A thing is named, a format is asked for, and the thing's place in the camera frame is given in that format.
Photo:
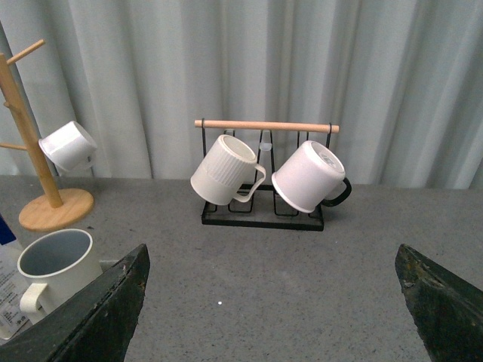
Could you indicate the small white cup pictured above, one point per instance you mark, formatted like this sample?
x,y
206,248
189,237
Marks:
x,y
70,148

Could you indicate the white mug black handle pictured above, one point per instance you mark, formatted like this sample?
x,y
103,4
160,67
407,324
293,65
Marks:
x,y
313,175

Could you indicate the wooden mug tree stand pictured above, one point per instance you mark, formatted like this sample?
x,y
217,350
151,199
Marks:
x,y
56,208

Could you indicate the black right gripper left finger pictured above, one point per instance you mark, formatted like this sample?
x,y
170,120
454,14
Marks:
x,y
96,324

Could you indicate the cream mug grey inside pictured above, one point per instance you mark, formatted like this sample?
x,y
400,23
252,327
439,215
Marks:
x,y
56,267

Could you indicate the cream ribbed mug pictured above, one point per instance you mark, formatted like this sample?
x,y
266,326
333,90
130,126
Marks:
x,y
223,170

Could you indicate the black wire mug rack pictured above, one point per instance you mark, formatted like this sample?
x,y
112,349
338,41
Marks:
x,y
266,208

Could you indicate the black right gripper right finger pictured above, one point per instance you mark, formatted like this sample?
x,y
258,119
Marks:
x,y
446,309

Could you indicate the blue white milk carton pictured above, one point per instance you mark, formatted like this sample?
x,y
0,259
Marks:
x,y
13,284

